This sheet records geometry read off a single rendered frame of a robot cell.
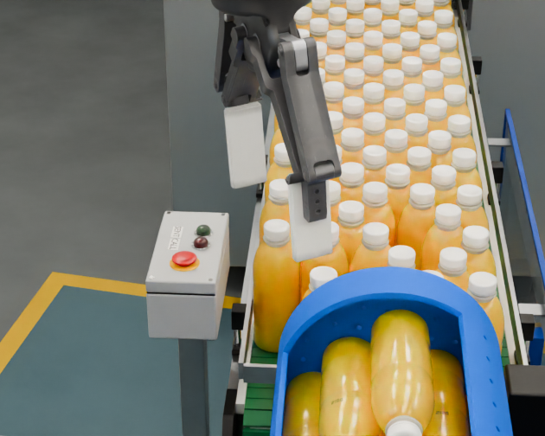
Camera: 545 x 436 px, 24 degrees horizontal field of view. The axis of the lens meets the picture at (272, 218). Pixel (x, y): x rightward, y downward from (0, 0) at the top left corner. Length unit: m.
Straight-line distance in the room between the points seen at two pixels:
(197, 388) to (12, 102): 3.13
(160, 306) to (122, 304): 1.91
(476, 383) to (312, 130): 0.63
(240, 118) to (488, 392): 0.56
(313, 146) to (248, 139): 0.17
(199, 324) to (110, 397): 1.56
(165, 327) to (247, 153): 0.83
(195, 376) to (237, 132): 1.00
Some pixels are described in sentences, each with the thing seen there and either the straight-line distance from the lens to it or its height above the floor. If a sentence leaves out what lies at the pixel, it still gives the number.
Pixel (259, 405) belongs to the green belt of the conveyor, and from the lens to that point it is 1.87.
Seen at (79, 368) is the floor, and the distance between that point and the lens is 3.48.
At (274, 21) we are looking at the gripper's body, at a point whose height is 1.75.
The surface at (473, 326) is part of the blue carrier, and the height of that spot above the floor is 1.20.
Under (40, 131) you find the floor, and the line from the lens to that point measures 4.76.
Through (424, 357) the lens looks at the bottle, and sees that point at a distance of 1.48.
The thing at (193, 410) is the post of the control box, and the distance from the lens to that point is 2.02.
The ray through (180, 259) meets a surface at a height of 1.11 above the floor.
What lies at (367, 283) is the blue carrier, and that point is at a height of 1.23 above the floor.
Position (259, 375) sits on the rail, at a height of 0.97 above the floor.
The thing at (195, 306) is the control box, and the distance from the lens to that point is 1.80.
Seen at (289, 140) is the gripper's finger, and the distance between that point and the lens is 0.88.
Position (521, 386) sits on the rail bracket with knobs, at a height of 1.00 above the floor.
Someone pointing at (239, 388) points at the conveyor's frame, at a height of 0.90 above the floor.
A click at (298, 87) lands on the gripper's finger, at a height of 1.71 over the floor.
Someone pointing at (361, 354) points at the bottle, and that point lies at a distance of 1.54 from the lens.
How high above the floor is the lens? 2.07
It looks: 30 degrees down
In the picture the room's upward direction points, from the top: straight up
